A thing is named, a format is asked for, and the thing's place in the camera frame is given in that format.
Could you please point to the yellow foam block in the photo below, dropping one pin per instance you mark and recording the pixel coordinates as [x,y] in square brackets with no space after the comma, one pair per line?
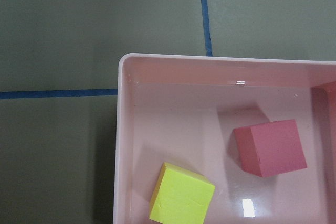
[180,196]

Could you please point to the pink red foam block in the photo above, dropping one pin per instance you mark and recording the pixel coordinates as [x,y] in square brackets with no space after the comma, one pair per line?
[271,148]

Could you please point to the pink plastic bin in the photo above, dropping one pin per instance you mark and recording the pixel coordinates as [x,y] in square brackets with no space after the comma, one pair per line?
[183,110]

